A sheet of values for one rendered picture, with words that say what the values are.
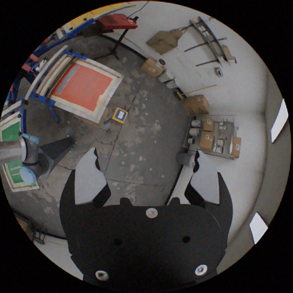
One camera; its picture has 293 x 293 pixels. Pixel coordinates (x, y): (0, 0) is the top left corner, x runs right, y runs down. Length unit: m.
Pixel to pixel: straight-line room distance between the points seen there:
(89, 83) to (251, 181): 3.74
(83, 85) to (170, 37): 2.02
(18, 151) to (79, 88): 0.75
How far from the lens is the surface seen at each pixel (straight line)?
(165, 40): 2.53
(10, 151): 0.51
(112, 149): 1.96
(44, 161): 0.74
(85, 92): 0.99
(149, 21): 2.55
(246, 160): 3.23
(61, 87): 1.06
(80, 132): 1.88
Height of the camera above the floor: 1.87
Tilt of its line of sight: 55 degrees down
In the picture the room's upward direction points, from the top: 105 degrees clockwise
